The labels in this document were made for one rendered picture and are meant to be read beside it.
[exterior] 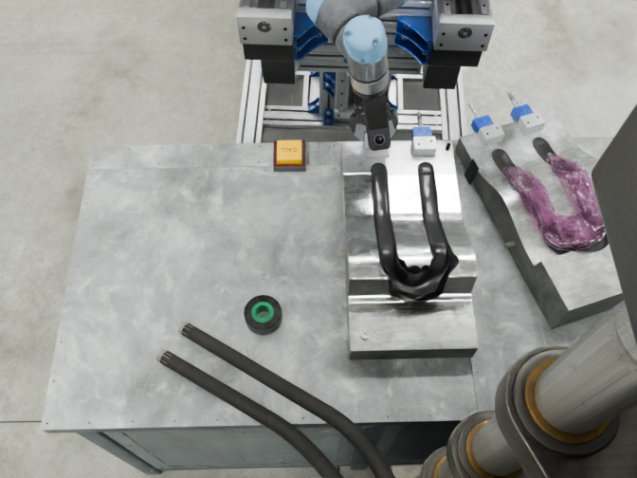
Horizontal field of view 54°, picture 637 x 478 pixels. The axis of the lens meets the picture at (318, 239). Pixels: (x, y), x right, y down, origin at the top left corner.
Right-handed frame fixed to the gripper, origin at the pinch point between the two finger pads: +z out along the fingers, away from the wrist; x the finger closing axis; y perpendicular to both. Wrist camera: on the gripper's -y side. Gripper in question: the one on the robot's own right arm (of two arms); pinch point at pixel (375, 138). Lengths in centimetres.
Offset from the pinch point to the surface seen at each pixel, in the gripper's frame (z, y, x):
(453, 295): 4.3, -36.5, -13.9
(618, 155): -98, -56, -13
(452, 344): 3.1, -47.0, -12.5
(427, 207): 5.4, -15.5, -10.3
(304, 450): -7, -66, 17
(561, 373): -76, -64, -14
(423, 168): 6.1, -5.5, -10.3
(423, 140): 3.9, 0.4, -10.8
